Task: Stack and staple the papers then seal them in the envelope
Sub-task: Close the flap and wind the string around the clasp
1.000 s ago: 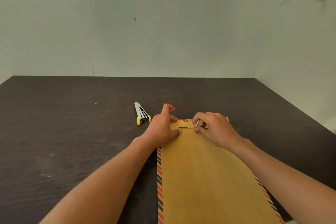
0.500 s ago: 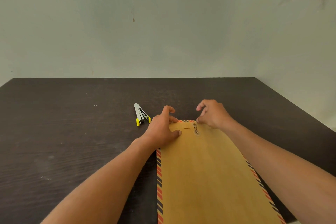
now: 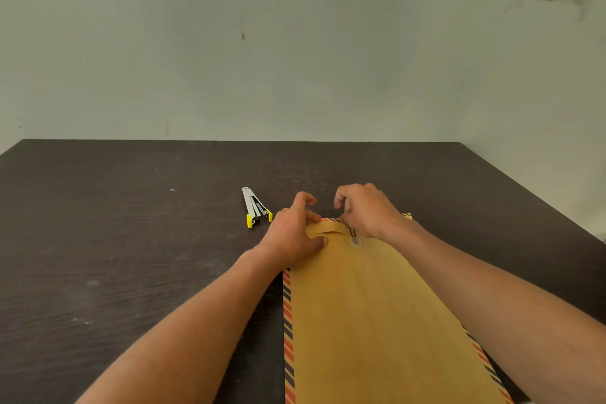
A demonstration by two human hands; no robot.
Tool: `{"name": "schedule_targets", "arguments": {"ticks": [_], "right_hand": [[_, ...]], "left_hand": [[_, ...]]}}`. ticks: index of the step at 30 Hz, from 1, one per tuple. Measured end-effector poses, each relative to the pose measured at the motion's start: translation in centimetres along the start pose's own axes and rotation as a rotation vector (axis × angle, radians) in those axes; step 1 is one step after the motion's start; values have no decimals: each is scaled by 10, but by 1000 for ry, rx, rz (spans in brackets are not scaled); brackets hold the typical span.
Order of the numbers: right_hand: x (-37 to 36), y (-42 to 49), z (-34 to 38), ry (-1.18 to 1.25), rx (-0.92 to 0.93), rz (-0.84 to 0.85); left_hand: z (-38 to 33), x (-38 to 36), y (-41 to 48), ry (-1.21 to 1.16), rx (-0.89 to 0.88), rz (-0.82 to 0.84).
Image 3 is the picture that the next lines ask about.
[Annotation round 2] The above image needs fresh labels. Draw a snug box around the person's right hand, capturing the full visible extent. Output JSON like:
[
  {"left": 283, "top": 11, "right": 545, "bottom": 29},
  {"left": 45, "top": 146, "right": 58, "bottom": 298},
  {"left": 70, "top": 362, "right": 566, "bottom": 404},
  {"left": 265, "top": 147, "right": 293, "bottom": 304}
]
[{"left": 333, "top": 182, "right": 417, "bottom": 244}]

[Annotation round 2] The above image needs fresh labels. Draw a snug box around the person's left hand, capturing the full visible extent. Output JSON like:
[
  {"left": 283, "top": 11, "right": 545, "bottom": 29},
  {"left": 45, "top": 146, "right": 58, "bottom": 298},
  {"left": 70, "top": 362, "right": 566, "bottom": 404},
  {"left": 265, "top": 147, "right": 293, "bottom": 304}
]
[{"left": 255, "top": 191, "right": 330, "bottom": 272}]

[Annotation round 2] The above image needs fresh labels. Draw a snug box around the grey stapler with yellow ends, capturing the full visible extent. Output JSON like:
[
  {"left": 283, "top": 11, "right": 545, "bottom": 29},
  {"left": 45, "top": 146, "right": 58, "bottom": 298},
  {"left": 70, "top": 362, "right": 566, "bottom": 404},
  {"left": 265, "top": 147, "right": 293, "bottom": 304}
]
[{"left": 241, "top": 186, "right": 274, "bottom": 229}]

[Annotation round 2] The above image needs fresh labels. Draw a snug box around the brown envelope with striped border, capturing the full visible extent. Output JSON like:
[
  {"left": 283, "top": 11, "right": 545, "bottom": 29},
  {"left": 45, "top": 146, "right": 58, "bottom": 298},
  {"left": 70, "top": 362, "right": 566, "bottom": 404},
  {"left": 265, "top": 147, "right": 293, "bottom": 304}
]
[{"left": 282, "top": 212, "right": 514, "bottom": 404}]

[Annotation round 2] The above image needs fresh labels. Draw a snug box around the person's left forearm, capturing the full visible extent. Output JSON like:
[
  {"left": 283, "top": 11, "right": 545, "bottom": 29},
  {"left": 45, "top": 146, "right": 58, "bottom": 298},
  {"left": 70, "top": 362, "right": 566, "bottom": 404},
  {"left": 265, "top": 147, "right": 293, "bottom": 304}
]
[{"left": 75, "top": 247, "right": 285, "bottom": 404}]

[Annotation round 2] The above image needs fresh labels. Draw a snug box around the person's right forearm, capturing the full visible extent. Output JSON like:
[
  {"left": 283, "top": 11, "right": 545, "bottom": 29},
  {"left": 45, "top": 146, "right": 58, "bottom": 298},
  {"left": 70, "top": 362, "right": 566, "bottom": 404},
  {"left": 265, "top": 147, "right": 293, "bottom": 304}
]
[{"left": 386, "top": 221, "right": 606, "bottom": 404}]

